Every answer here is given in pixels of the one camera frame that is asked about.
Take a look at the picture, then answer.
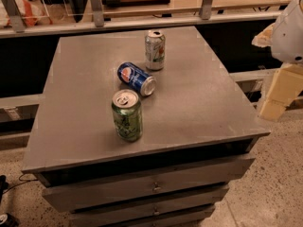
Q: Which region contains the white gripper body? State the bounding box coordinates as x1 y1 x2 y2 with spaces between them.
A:
271 0 303 64

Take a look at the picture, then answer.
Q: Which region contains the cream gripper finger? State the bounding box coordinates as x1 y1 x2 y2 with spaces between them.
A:
252 24 274 47
259 62 303 121

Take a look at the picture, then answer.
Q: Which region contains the blue pepsi can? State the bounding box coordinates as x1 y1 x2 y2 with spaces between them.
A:
117 62 156 96

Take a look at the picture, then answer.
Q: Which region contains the white soda can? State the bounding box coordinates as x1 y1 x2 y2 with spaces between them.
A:
145 30 166 71

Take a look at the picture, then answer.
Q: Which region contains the green soda can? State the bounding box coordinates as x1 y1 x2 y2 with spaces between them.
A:
112 89 143 142

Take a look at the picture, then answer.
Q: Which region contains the grey drawer cabinet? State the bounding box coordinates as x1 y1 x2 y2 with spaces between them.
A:
24 26 267 227

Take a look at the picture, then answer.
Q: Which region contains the dark wooden bar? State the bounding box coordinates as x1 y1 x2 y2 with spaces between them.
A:
102 0 170 8

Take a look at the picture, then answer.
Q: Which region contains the top drawer knob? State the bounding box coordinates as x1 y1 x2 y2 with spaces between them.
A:
152 182 162 192

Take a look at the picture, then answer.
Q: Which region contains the drawer knob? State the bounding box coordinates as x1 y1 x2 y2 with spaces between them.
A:
153 207 160 216
152 182 162 192

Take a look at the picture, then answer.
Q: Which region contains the middle drawer knob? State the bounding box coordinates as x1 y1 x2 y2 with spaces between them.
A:
153 207 160 216

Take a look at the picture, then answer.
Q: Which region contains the orange white bag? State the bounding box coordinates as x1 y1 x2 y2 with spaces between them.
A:
0 0 52 28

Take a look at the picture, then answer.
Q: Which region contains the black object floor corner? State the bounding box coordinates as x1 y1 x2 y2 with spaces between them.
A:
0 213 19 227

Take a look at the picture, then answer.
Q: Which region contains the metal railing post right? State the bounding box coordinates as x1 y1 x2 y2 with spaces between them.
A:
199 0 213 20

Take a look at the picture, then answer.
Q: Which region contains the metal railing post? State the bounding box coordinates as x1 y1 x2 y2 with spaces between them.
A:
199 0 213 20
90 0 104 27
1 0 27 33

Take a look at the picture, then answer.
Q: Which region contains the metal railing post middle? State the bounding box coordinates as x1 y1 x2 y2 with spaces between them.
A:
90 0 104 27

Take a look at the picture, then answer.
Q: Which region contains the metal railing post left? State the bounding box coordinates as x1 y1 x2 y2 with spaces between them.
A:
1 0 27 33

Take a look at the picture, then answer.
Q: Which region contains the black floor cable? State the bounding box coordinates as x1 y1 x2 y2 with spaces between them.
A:
2 173 39 195

